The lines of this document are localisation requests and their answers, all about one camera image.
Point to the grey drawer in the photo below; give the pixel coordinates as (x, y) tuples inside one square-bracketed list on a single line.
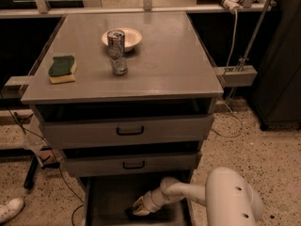
[(107, 198), (131, 164), (88, 134)]

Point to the green yellow sponge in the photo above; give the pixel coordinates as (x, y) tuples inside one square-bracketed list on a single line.
[(62, 69)]

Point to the grey top drawer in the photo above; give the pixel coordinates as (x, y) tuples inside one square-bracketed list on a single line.
[(88, 134)]

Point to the black clamp tool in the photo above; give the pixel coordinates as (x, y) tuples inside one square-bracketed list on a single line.
[(44, 159)]

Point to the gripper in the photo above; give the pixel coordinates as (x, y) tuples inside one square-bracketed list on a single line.
[(150, 202)]

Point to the grey drawer cabinet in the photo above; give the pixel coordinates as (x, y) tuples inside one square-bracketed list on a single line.
[(126, 99)]

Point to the grey metal side bracket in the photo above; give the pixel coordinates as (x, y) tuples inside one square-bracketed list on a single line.
[(231, 77)]

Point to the grey bottom drawer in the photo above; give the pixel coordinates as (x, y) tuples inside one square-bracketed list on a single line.
[(107, 198)]

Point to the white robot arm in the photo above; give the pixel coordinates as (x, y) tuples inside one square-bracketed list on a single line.
[(229, 199)]

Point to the black rxbar chocolate bar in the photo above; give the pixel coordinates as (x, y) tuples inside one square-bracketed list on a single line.
[(147, 216)]

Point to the silver drink can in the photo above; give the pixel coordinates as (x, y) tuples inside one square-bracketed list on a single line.
[(116, 51)]

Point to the dark cabinet on right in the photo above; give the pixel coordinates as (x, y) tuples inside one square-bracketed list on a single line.
[(276, 92)]

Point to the white sneaker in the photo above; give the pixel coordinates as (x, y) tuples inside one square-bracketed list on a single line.
[(11, 209)]

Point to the grey middle drawer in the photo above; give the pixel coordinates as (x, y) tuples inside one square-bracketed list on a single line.
[(131, 164)]

